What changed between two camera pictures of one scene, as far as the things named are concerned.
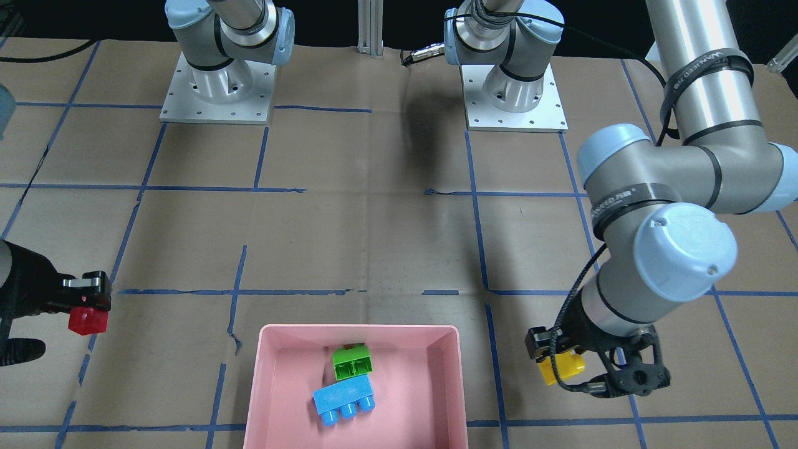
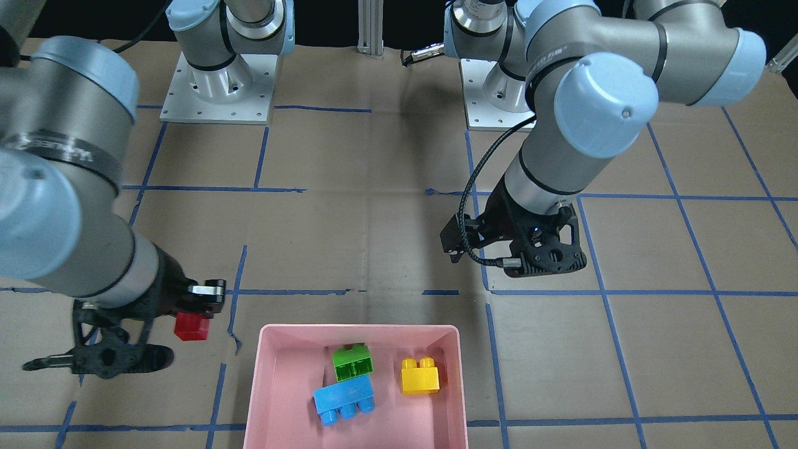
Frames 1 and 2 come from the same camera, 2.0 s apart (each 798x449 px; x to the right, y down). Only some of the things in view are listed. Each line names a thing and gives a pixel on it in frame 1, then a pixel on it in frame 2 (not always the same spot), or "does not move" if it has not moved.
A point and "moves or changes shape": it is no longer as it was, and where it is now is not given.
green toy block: (351, 362) does not move
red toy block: (86, 320) moves or changes shape
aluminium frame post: (370, 28) does not move
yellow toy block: (568, 365) -> (421, 378)
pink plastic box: (418, 381) does not move
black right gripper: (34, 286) -> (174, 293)
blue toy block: (345, 399) does not move
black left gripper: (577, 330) -> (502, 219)
